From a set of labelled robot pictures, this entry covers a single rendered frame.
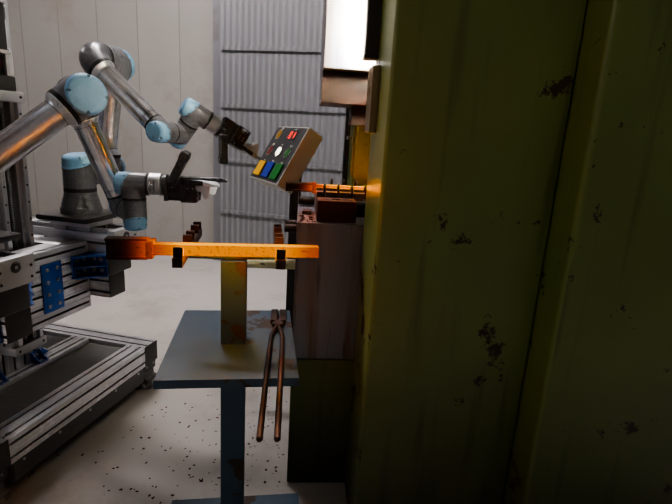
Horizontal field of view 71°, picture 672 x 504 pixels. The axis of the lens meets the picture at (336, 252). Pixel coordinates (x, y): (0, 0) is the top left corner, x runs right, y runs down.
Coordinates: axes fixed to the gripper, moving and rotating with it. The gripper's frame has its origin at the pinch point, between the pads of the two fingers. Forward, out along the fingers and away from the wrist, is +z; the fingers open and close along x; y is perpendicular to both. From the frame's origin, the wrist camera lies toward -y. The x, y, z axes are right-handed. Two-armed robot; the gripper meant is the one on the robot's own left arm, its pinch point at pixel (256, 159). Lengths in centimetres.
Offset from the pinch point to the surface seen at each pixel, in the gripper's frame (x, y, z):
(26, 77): 359, -7, -109
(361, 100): -59, 26, 0
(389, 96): -96, 16, -13
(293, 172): -6.9, 2.8, 14.2
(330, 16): -59, 39, -22
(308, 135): -6.9, 19.3, 11.9
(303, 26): 173, 130, 39
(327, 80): -54, 25, -11
